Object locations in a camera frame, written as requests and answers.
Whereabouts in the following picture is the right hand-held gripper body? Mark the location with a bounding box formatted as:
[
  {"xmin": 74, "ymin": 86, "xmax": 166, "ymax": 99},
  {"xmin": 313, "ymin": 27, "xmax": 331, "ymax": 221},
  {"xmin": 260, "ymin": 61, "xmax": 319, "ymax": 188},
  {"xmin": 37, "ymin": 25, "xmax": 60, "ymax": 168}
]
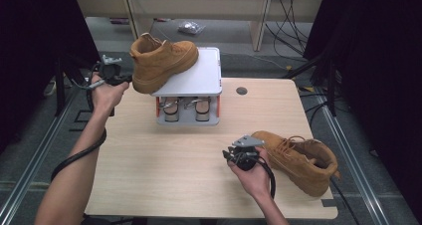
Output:
[{"xmin": 232, "ymin": 134, "xmax": 266, "ymax": 172}]

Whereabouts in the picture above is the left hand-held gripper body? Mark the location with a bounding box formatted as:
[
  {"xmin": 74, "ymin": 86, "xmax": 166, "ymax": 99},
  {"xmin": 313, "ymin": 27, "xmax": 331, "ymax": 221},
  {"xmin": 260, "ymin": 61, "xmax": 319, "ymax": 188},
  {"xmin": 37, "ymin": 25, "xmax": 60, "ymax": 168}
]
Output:
[{"xmin": 99, "ymin": 54, "xmax": 125, "ymax": 86}]

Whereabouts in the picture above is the tan suede boot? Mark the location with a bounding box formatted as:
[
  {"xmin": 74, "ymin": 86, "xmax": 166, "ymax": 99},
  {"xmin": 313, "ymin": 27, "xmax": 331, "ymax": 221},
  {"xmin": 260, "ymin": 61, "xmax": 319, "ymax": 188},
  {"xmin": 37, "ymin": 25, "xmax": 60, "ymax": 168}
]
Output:
[
  {"xmin": 128, "ymin": 32, "xmax": 200, "ymax": 95},
  {"xmin": 250, "ymin": 130, "xmax": 341, "ymax": 198}
]

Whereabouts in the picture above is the black silver-strap sandal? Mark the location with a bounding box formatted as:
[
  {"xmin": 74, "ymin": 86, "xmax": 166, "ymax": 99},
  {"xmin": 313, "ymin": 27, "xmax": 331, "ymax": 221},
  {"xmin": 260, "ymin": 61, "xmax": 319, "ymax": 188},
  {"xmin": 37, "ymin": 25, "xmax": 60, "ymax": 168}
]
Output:
[
  {"xmin": 158, "ymin": 97, "xmax": 182, "ymax": 123},
  {"xmin": 183, "ymin": 97, "xmax": 212, "ymax": 122}
]

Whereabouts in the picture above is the white two-tier shoe rack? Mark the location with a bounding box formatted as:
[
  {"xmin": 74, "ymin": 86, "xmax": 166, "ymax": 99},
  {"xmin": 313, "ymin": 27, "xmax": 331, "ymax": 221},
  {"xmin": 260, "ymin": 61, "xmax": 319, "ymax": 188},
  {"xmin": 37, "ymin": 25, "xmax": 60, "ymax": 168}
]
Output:
[{"xmin": 150, "ymin": 46, "xmax": 223, "ymax": 126}]

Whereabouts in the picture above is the person's left hand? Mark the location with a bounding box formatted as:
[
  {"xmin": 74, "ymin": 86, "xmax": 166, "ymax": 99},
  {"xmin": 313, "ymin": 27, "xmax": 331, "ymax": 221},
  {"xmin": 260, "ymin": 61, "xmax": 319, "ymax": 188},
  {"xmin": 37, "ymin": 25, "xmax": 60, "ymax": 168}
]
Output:
[{"xmin": 91, "ymin": 73, "xmax": 129, "ymax": 114}]

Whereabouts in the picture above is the person's right hand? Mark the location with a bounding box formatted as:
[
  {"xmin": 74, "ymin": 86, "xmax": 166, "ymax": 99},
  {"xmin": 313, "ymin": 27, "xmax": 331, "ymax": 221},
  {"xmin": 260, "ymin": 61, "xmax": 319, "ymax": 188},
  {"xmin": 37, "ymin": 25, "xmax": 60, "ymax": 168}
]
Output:
[{"xmin": 227, "ymin": 148, "xmax": 274, "ymax": 201}]

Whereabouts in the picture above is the black metal stand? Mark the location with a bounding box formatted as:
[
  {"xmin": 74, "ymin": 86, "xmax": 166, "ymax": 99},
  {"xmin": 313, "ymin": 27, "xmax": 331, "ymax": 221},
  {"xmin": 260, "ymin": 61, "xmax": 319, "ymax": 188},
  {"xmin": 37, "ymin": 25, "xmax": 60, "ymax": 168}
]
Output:
[
  {"xmin": 54, "ymin": 50, "xmax": 120, "ymax": 116},
  {"xmin": 282, "ymin": 52, "xmax": 337, "ymax": 117}
]

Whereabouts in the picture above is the black curtain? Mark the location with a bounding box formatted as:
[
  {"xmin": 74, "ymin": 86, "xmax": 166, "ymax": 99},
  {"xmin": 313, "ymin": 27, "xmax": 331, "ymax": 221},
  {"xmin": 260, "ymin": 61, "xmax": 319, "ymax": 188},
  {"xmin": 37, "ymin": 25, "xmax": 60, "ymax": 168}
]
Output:
[
  {"xmin": 303, "ymin": 0, "xmax": 422, "ymax": 216},
  {"xmin": 0, "ymin": 0, "xmax": 105, "ymax": 153}
]

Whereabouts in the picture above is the clear plastic bag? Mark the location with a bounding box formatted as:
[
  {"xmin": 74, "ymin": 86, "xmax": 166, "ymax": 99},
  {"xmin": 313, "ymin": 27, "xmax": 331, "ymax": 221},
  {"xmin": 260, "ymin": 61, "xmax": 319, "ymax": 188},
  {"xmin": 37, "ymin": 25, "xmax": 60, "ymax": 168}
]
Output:
[{"xmin": 177, "ymin": 20, "xmax": 206, "ymax": 36}]

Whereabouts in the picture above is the beige wooden desk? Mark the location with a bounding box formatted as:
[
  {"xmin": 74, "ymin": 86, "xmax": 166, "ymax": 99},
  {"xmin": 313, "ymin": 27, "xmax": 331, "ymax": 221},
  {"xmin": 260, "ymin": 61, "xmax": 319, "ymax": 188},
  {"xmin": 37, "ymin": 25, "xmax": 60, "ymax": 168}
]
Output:
[{"xmin": 73, "ymin": 0, "xmax": 324, "ymax": 52}]

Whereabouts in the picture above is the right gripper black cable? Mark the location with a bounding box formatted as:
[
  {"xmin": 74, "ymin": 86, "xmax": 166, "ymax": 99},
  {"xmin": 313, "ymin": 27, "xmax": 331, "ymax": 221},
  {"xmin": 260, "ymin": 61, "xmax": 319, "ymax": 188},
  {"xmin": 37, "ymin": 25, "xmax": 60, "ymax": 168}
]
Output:
[{"xmin": 252, "ymin": 156, "xmax": 277, "ymax": 199}]

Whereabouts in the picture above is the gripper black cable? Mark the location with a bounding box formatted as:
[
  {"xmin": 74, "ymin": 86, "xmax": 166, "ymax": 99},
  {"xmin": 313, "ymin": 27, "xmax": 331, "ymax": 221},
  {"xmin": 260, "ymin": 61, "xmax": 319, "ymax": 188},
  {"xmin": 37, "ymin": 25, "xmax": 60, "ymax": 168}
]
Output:
[
  {"xmin": 252, "ymin": 156, "xmax": 277, "ymax": 199},
  {"xmin": 50, "ymin": 61, "xmax": 107, "ymax": 183}
]

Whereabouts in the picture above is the white floor cable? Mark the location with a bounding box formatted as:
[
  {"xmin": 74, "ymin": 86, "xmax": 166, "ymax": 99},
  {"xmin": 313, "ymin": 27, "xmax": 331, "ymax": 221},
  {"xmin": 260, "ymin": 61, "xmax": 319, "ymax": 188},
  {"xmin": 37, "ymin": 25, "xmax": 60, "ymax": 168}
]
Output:
[{"xmin": 43, "ymin": 80, "xmax": 58, "ymax": 98}]

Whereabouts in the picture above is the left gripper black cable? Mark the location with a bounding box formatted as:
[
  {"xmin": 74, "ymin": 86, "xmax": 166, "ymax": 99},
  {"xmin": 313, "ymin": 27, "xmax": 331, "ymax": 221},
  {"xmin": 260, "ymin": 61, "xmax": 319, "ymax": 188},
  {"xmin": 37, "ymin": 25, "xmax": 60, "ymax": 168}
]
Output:
[{"xmin": 50, "ymin": 61, "xmax": 107, "ymax": 183}]

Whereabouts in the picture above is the aluminium floor rail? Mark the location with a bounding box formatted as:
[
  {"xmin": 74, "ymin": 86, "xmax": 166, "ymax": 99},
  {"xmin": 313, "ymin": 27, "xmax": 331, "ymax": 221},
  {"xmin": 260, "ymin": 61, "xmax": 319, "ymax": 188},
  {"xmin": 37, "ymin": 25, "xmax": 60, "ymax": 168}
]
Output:
[
  {"xmin": 0, "ymin": 84, "xmax": 84, "ymax": 225},
  {"xmin": 313, "ymin": 85, "xmax": 391, "ymax": 225}
]

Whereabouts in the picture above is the black floor cable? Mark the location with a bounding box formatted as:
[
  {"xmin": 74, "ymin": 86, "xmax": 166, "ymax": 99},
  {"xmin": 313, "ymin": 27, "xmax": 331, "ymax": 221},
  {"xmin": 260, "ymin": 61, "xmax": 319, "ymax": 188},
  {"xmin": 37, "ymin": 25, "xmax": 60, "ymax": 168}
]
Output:
[{"xmin": 330, "ymin": 177, "xmax": 360, "ymax": 225}]

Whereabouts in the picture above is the bundle of black cables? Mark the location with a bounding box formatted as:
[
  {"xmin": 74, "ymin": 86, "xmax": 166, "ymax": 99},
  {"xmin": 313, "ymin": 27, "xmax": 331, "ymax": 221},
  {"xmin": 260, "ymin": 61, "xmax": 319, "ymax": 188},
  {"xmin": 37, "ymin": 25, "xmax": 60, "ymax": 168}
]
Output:
[{"xmin": 265, "ymin": 0, "xmax": 312, "ymax": 57}]

